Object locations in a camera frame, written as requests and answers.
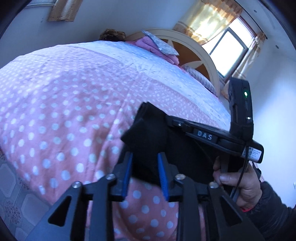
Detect beige curtain side right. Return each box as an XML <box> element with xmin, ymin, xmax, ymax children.
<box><xmin>48</xmin><ymin>0</ymin><xmax>83</xmax><ymax>22</ymax></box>

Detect striped pillow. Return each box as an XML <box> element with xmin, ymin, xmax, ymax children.
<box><xmin>183</xmin><ymin>65</ymin><xmax>217</xmax><ymax>96</ymax></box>

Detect person's right forearm dark sleeve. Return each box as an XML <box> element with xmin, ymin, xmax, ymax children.
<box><xmin>243</xmin><ymin>181</ymin><xmax>295</xmax><ymax>240</ymax></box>

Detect beige curtain far right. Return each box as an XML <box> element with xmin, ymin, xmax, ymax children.
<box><xmin>220</xmin><ymin>32</ymin><xmax>266</xmax><ymax>100</ymax></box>

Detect grey patterned pillow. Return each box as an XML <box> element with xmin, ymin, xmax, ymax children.
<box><xmin>142</xmin><ymin>30</ymin><xmax>179</xmax><ymax>56</ymax></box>

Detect pink polka dot bedspread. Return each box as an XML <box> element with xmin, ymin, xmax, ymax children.
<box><xmin>1</xmin><ymin>41</ymin><xmax>230</xmax><ymax>240</ymax></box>

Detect black camera module green light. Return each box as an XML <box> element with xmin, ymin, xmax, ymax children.
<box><xmin>228</xmin><ymin>77</ymin><xmax>254</xmax><ymax>142</ymax></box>

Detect black cable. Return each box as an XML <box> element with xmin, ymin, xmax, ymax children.
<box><xmin>231</xmin><ymin>144</ymin><xmax>251</xmax><ymax>197</ymax></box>

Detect yellow curtain by headboard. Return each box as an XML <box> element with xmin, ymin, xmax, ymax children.
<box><xmin>173</xmin><ymin>0</ymin><xmax>243</xmax><ymax>45</ymax></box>

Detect black pants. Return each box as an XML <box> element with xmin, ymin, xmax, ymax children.
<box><xmin>121</xmin><ymin>102</ymin><xmax>218</xmax><ymax>186</ymax></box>

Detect brown plush toy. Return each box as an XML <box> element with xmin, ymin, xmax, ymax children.
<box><xmin>99</xmin><ymin>29</ymin><xmax>126</xmax><ymax>42</ymax></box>

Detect cream wooden headboard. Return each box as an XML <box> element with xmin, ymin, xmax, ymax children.
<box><xmin>126</xmin><ymin>29</ymin><xmax>220</xmax><ymax>96</ymax></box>

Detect person's right hand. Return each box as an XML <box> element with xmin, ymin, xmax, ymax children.
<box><xmin>213</xmin><ymin>157</ymin><xmax>262</xmax><ymax>211</ymax></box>

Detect headboard window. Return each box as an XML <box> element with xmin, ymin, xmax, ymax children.
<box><xmin>202</xmin><ymin>17</ymin><xmax>255</xmax><ymax>82</ymax></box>

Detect folded pink blanket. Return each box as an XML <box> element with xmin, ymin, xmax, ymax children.
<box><xmin>126</xmin><ymin>36</ymin><xmax>179</xmax><ymax>66</ymax></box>

